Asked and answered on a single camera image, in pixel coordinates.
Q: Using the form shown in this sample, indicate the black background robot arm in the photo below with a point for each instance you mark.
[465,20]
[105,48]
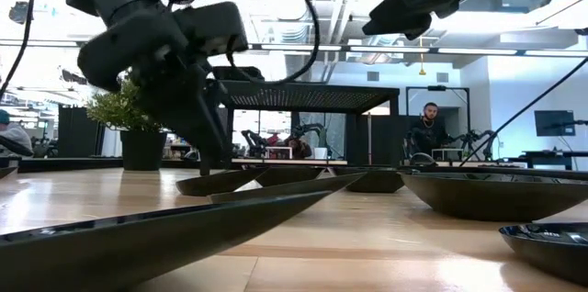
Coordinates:
[252,140]
[478,138]
[312,127]

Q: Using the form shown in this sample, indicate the grey wall vent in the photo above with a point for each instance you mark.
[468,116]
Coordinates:
[442,77]
[373,76]

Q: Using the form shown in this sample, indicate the black background desk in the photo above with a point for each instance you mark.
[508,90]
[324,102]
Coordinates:
[546,154]

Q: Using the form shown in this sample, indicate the green plant in black pot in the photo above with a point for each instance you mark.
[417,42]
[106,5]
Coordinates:
[142,149]

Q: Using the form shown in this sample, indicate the black wall monitor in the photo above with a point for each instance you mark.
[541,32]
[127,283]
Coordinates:
[553,123]

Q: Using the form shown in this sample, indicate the black rectangular frame stand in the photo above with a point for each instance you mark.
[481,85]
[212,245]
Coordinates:
[436,88]

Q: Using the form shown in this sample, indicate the black partition panel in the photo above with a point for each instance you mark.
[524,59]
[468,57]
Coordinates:
[78,131]
[379,140]

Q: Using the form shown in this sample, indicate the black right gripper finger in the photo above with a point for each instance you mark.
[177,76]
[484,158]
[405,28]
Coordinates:
[413,25]
[404,3]

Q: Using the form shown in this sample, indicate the black perforated metal shelf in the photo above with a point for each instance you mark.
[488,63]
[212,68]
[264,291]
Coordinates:
[312,97]

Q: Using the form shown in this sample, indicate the white cup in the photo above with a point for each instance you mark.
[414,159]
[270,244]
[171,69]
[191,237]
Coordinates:
[320,153]

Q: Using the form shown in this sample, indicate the black ceiling-hung device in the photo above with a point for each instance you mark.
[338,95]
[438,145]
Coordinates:
[70,76]

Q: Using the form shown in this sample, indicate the person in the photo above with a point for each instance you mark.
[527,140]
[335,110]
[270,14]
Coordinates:
[427,136]
[298,147]
[16,138]

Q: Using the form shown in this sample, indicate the long ceiling light strip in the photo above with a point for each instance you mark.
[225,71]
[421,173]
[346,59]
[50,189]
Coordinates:
[390,49]

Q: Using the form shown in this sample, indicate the grey domed object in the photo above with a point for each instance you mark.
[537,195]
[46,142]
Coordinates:
[422,160]

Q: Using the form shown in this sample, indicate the black ceiling spotlight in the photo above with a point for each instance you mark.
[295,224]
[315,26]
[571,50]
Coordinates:
[20,13]

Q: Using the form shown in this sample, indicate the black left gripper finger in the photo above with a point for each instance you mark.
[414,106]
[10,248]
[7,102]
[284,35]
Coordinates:
[179,108]
[220,113]

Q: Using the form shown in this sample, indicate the yellow hanging pendant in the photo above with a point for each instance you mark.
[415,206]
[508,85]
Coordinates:
[421,71]

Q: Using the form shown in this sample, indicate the black rounded mini plate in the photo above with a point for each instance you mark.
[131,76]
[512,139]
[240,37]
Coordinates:
[491,198]
[372,181]
[551,255]
[289,176]
[5,173]

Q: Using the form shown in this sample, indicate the silver ceiling duct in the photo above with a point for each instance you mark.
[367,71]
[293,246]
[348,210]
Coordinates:
[287,3]

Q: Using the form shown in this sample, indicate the black leaf-shaped mini plate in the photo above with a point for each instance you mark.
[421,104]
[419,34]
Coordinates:
[275,193]
[220,184]
[138,246]

